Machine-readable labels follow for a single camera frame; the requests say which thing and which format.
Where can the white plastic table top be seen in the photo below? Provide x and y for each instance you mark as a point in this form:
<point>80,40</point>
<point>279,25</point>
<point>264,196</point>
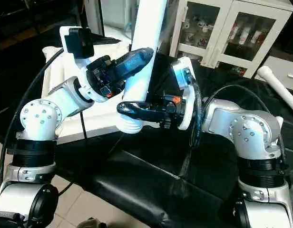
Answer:
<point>89,126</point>

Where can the white drawer unit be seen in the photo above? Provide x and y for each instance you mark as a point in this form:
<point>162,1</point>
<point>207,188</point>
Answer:
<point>284,64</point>

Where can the black work mat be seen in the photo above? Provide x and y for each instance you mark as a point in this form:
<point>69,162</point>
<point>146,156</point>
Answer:
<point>151,180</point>

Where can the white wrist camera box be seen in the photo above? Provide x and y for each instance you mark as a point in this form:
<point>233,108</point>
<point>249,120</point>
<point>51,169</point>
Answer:
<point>182,71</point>
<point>79,42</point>

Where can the white glass door cabinet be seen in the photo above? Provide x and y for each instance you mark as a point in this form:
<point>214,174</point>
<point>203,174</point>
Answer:
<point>218,33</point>

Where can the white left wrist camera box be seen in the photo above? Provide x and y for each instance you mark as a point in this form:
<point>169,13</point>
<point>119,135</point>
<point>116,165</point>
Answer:
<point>79,42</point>

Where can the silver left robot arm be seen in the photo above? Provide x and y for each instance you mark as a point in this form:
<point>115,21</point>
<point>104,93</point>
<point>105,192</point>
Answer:
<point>39,118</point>

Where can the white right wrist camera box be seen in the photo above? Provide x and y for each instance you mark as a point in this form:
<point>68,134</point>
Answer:
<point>182,71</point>

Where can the white plastic table leg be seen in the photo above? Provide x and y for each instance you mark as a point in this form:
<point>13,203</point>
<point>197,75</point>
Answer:
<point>146,38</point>
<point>275,80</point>

